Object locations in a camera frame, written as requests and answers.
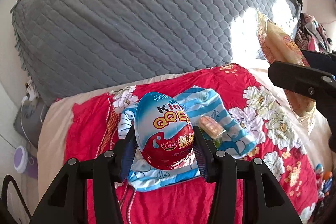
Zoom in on yellow packaged rice cracker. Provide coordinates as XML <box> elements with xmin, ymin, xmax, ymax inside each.
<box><xmin>257</xmin><ymin>12</ymin><xmax>315</xmax><ymax>134</ymax></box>

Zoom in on green fuzzy scrunchie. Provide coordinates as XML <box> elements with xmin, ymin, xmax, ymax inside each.
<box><xmin>212</xmin><ymin>138</ymin><xmax>222</xmax><ymax>149</ymax></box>

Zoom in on clear packaged wafer snack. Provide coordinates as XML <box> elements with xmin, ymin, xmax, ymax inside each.
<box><xmin>198</xmin><ymin>115</ymin><xmax>225</xmax><ymax>139</ymax></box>

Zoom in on red blue toy egg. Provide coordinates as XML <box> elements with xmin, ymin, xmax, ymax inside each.
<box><xmin>134</xmin><ymin>92</ymin><xmax>194</xmax><ymax>170</ymax></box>

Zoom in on pile of clothes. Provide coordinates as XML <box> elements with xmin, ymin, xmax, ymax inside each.
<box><xmin>294</xmin><ymin>13</ymin><xmax>333</xmax><ymax>53</ymax></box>

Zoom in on snack packages at bedside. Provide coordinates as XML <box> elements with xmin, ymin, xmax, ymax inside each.
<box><xmin>314</xmin><ymin>163</ymin><xmax>333</xmax><ymax>201</ymax></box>

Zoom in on red floral bedspread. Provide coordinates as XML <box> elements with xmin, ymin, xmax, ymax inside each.
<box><xmin>64</xmin><ymin>64</ymin><xmax>317</xmax><ymax>223</ymax></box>

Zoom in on purple white round container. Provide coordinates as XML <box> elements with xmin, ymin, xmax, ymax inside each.
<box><xmin>13</xmin><ymin>145</ymin><xmax>29</xmax><ymax>173</ymax></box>

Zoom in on grey bedside stool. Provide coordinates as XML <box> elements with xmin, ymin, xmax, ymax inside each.
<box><xmin>14</xmin><ymin>98</ymin><xmax>49</xmax><ymax>148</ymax></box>

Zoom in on blue striped cartoon cloth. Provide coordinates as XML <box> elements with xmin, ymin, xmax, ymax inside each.
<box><xmin>113</xmin><ymin>85</ymin><xmax>256</xmax><ymax>192</ymax></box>

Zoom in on grey quilted headboard cover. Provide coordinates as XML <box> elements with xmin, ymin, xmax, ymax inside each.
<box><xmin>11</xmin><ymin>0</ymin><xmax>301</xmax><ymax>105</ymax></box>

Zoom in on white charging cable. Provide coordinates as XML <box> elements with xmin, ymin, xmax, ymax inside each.
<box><xmin>19</xmin><ymin>92</ymin><xmax>47</xmax><ymax>146</ymax></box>

